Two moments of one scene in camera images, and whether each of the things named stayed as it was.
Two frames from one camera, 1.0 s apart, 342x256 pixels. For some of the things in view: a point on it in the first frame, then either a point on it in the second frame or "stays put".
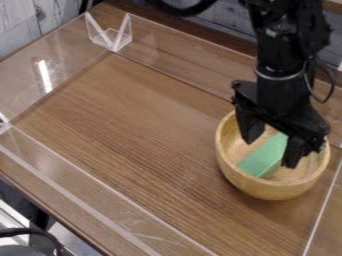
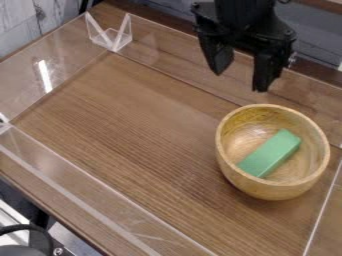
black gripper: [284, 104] → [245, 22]
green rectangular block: [263, 160] stays put
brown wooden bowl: [289, 183] stays put
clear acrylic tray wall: [110, 107] stays put
